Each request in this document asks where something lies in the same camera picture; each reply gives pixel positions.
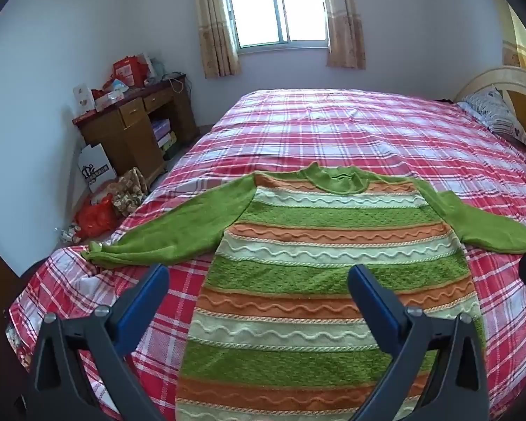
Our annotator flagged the stack of flat boxes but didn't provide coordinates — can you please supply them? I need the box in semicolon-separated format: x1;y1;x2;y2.
151;118;178;151

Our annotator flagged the white box with hearts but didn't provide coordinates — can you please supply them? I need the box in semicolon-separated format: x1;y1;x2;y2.
72;83;98;113

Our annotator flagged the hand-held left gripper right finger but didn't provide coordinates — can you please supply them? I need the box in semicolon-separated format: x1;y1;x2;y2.
348;263;492;421

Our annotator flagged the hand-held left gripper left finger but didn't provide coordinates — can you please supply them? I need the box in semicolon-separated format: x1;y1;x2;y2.
24;263;171;421

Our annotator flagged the red gift box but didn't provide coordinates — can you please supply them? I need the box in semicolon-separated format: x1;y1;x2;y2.
112;55;153;89

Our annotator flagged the brown wooden desk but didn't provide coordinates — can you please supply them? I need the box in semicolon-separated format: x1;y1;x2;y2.
73;74;200;177

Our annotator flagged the cream wooden headboard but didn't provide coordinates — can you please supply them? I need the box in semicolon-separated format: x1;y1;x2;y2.
453;66;526;151

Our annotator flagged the gold patterned gift bag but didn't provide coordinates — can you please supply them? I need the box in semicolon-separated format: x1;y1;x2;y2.
109;167;150;218

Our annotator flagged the sliding glass window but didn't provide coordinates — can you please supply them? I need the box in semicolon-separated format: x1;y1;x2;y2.
221;0;330;55

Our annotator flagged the red plaid bed sheet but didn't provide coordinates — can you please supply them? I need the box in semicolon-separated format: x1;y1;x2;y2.
9;89;526;421

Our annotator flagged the yellow curtain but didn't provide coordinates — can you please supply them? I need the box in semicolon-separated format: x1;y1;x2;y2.
502;4;526;80

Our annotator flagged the green orange striped sweater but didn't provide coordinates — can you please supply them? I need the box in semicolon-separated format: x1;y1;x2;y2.
80;161;526;421

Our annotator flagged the striped grey pillow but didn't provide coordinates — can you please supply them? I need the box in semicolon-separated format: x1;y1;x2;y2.
456;88;526;148

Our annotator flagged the red plastic bag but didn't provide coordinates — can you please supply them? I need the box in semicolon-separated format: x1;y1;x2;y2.
74;193;120;239

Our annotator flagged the beige patterned curtain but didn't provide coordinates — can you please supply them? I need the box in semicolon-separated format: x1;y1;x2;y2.
195;0;242;79
322;0;366;70

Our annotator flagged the white paper shopping bag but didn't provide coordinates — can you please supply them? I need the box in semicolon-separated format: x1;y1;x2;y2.
78;142;117;193

